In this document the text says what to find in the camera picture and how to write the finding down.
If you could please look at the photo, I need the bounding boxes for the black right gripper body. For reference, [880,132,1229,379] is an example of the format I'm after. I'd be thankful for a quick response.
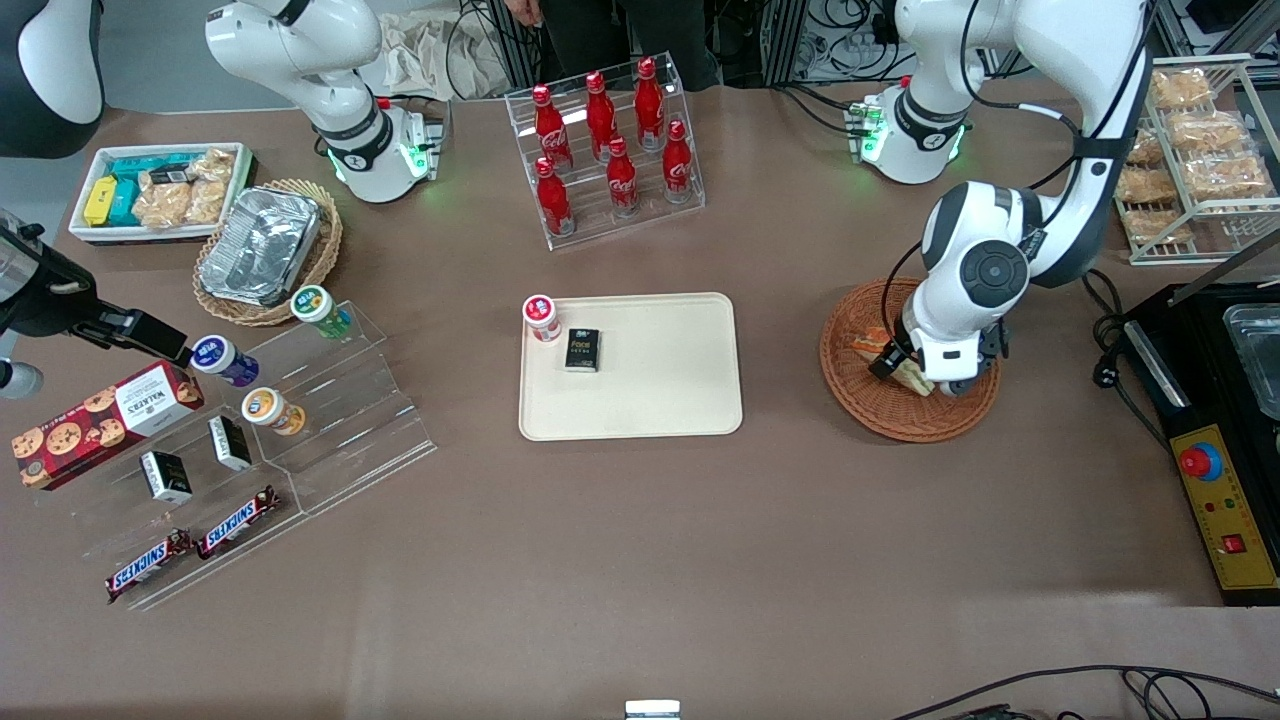
[0,212,101,339]

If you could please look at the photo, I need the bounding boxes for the triangle sandwich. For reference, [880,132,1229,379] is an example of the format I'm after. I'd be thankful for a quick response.
[851,326,939,398]

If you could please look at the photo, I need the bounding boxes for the brown wicker basket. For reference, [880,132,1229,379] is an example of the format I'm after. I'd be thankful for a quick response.
[819,277,1002,444]

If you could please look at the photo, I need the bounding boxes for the aluminium foil tray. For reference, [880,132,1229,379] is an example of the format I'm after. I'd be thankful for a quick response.
[199,186,322,308]

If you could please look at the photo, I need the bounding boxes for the light wicker basket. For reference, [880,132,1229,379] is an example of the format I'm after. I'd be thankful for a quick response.
[192,179,344,328]

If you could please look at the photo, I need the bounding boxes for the beige plastic tray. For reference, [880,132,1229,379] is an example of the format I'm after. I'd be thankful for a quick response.
[518,292,744,442]

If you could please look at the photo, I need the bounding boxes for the white plastic bin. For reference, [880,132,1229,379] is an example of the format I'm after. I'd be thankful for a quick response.
[67,142,257,247]

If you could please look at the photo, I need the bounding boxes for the purple-capped small jar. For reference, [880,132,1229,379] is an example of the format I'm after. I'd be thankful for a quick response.
[190,335,260,389]

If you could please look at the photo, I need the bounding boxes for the red Walkers cookie box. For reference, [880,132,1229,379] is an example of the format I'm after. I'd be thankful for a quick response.
[11,359,205,492]

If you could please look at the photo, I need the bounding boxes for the yellow small box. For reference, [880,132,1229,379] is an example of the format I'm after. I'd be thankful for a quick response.
[82,176,120,228]

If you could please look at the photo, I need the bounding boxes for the black and white small box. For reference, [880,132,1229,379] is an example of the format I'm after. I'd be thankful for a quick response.
[139,449,194,505]
[207,414,254,472]

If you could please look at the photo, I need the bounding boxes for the clear bag of crackers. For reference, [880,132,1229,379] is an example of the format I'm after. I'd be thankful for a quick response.
[133,170,193,230]
[185,148,237,225]

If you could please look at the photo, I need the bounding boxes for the orange-capped small jar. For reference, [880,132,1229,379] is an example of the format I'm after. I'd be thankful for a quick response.
[241,387,307,437]

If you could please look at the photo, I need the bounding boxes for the teal snack box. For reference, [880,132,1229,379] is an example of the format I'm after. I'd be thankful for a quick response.
[106,153,193,227]

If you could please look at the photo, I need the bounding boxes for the green-capped small jar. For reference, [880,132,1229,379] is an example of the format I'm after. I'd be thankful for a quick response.
[290,284,354,340]

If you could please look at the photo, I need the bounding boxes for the Snickers chocolate bar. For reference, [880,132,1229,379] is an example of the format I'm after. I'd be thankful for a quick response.
[104,529,194,605]
[196,485,280,560]

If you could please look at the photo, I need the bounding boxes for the clear acrylic stepped display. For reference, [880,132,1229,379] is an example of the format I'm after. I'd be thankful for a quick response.
[28,298,438,612]

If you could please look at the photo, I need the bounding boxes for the black and yellow control box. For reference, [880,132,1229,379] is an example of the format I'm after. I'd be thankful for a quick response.
[1118,225,1280,608]

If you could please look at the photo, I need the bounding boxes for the red emergency stop button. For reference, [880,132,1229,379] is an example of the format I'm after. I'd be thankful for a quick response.
[1178,441,1225,483]

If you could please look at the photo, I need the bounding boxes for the clear acrylic bottle rack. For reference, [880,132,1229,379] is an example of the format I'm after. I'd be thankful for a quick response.
[504,52,707,252]

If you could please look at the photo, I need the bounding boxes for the red cola bottle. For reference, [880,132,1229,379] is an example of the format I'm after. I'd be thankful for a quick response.
[532,84,573,173]
[635,57,665,151]
[534,157,575,238]
[585,72,619,161]
[606,135,639,218]
[663,120,695,204]

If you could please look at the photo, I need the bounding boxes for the red-capped small jar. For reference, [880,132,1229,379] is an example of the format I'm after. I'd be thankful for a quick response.
[522,294,563,344]

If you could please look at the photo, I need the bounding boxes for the crumpled beige bag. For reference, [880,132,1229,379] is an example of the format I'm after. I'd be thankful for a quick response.
[378,8,513,102]

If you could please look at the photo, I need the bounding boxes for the person's black clothed body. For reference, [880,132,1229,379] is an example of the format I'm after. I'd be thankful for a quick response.
[538,0,723,93]

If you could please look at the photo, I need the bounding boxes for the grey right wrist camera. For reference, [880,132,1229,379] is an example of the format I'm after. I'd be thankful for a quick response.
[0,358,46,402]

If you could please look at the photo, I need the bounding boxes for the black power cable with plug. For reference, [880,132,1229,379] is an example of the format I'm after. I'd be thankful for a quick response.
[1078,266,1173,453]

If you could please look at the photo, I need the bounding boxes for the black cables at arm base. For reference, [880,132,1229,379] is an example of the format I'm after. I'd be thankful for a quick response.
[770,82,873,138]

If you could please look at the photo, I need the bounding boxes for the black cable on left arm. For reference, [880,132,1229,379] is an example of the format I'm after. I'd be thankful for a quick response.
[878,0,1153,353]

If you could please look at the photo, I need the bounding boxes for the black cables at table edge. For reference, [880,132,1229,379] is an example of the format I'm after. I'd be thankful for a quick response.
[888,663,1280,720]

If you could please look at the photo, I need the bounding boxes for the tangled background cables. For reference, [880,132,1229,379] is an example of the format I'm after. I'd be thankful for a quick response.
[765,0,903,85]

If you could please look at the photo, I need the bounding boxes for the white wire snack rack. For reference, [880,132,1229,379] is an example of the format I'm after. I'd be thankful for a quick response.
[1113,54,1280,267]

